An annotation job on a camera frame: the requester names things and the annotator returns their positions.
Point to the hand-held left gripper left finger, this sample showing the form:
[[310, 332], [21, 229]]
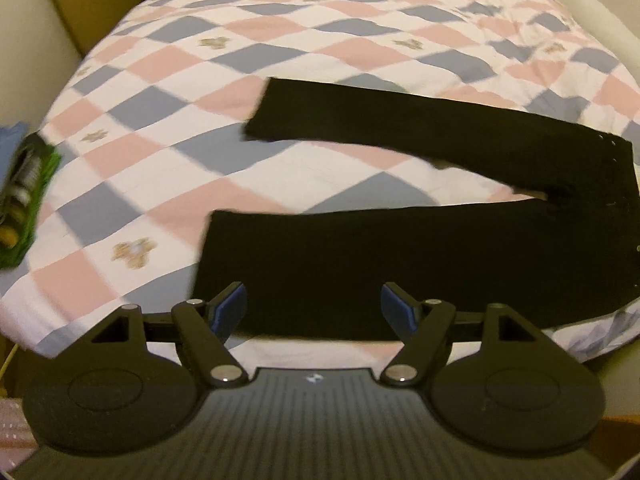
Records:
[[230, 310]]

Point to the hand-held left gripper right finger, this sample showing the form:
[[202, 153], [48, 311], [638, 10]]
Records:
[[397, 310]]

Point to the black pants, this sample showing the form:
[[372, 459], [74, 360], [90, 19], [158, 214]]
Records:
[[450, 260]]

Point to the green packet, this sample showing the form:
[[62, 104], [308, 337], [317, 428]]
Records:
[[25, 195]]

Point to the pink patterned cloth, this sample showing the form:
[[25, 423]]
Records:
[[15, 430]]

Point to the checkered teddy bear quilt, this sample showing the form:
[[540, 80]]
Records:
[[165, 60]]

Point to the blue folded cloth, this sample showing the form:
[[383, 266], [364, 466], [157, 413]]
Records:
[[9, 152]]

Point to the brown cardboard box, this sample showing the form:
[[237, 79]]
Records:
[[75, 0]]

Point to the white padded headboard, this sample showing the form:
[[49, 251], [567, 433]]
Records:
[[605, 15]]

